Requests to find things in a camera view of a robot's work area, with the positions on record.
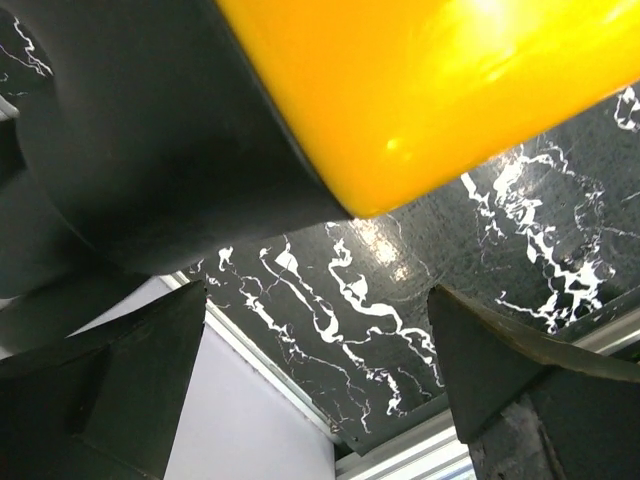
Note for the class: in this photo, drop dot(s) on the yellow Pikachu suitcase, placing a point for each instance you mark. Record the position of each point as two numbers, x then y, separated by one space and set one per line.
168 128

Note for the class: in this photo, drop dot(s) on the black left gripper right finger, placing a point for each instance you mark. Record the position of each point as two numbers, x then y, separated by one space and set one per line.
530 406

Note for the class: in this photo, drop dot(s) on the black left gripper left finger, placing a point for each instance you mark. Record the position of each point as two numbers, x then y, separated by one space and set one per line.
104 403

